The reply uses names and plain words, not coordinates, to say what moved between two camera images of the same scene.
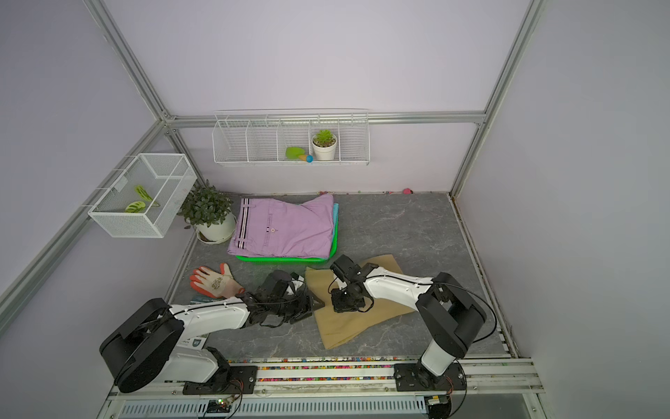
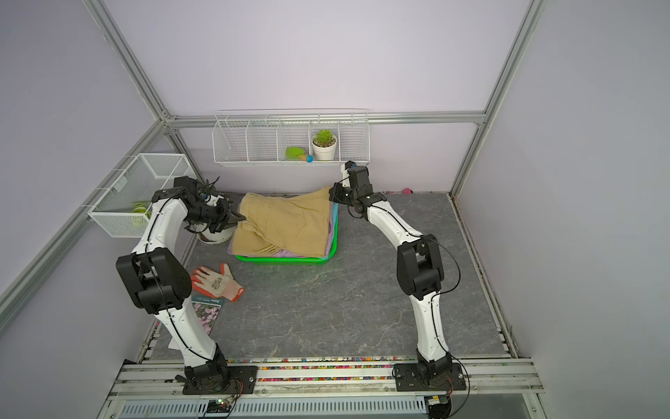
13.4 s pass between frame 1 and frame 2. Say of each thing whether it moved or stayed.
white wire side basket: stayed
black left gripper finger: moved
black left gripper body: moved
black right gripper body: moved
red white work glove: stayed
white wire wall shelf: stayed
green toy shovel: stayed
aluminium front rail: stayed
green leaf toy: moved
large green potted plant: stayed
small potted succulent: stayed
